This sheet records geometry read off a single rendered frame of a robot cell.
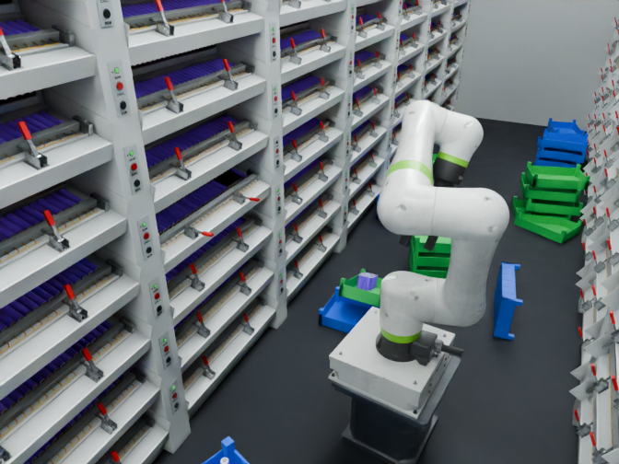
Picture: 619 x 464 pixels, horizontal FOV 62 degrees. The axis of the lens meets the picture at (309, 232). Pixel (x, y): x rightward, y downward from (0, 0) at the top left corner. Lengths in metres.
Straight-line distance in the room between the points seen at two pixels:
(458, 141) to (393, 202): 0.44
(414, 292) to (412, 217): 0.37
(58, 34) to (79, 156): 0.25
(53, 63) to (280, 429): 1.34
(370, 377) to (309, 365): 0.58
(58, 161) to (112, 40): 0.29
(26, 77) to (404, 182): 0.78
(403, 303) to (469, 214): 0.43
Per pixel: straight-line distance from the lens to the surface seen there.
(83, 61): 1.21
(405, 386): 1.53
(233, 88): 1.65
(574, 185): 3.31
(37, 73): 1.14
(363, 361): 1.59
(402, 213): 1.14
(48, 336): 1.32
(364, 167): 3.08
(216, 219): 1.69
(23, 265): 1.22
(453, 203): 1.15
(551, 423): 2.10
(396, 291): 1.47
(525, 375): 2.24
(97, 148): 1.24
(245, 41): 1.82
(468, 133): 1.53
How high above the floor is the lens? 1.46
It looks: 29 degrees down
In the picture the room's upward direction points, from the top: straight up
